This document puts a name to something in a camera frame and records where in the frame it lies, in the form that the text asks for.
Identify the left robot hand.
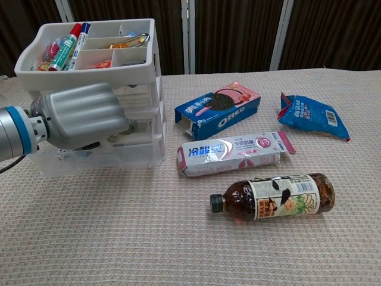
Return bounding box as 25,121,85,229
29,82,135,150

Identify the white plastic drawer organizer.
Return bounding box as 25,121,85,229
14,18,167,170

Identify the clear plastic drawer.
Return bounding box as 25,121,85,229
118,139,167,169
111,83,161,110
28,135,129,177

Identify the red snack packet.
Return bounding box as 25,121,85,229
88,59,113,69

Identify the yellow red candy wrapper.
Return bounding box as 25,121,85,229
31,61,51,72

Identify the green marker red cap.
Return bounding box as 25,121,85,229
47,23,83,72

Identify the white marker blue cap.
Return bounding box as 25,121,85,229
67,22,91,71

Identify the pink red candy wrapper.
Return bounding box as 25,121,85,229
42,41,60,62

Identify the beige woven tablecloth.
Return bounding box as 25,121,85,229
0,67,381,286

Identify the blue Oreo cookie box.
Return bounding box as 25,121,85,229
174,80,262,141

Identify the white pink toothpaste box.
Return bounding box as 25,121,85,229
177,130,297,179

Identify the dark folding screen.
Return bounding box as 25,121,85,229
0,0,381,77

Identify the brown tea bottle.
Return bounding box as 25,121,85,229
210,172,336,226

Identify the blue snack bag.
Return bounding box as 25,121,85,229
278,91,351,143

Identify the thin wrist cable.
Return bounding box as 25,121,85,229
0,154,26,174

